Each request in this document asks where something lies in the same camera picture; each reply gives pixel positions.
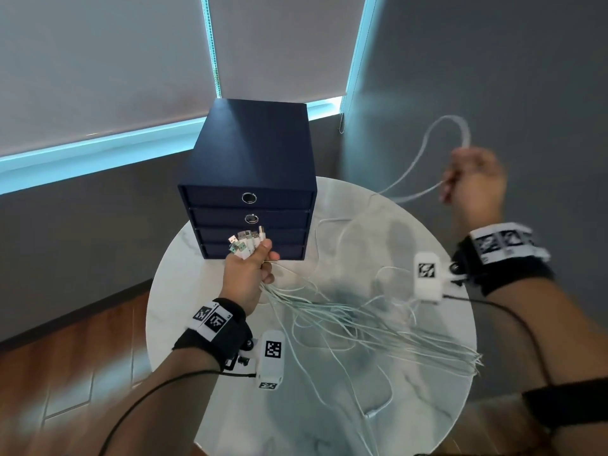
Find person's left hand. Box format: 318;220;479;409
218;238;281;316

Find person's right hand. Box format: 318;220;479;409
439;146;508;234

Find single white charging cable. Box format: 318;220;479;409
311;114;472;233

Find bundle of white cables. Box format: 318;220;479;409
227;225;485;456

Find person's left forearm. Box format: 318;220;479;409
101;347;225;456

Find person's right forearm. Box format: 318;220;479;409
484;276;608;456

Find black left wrist band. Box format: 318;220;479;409
172;297;254;372

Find black wrist band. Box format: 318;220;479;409
172;297;254;372
450;222;556;297

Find black right wrist band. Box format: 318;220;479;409
450;222;556;297

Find navy drawer cabinet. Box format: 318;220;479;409
178;98;318;261

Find narrow grey roller blind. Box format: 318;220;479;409
208;0;367;104

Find wide grey roller blind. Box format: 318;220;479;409
0;0;215;158

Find navy drawer with ring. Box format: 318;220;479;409
181;185;315;211
189;208;312;229

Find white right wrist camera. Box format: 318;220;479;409
413;251;468;304

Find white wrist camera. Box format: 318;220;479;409
413;251;468;304
227;329;287;391

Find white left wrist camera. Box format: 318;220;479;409
227;329;287;391

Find black right camera cable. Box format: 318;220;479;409
443;293;554;387

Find black camera cable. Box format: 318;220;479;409
443;293;554;387
97;369;257;456

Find black left camera cable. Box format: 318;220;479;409
97;369;257;456

